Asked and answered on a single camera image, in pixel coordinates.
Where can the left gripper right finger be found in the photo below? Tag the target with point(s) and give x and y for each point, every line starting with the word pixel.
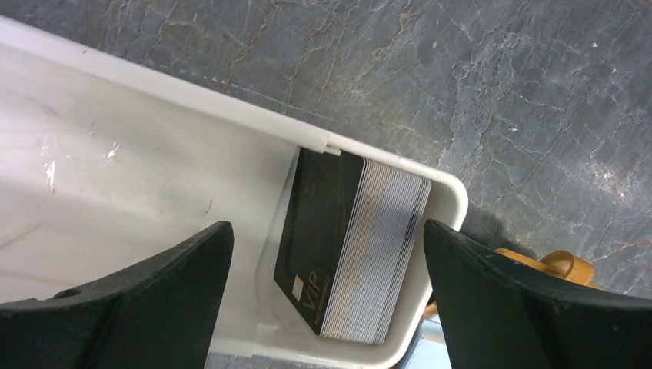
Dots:
pixel 498 313

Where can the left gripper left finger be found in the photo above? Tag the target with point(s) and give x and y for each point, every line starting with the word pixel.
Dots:
pixel 157 313

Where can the orange card holder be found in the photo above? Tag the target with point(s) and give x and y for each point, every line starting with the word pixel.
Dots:
pixel 560 264

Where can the black credit card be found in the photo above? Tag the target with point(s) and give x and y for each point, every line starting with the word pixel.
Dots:
pixel 322 198

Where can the stack of credit cards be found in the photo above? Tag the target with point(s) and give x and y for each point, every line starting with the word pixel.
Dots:
pixel 381 233

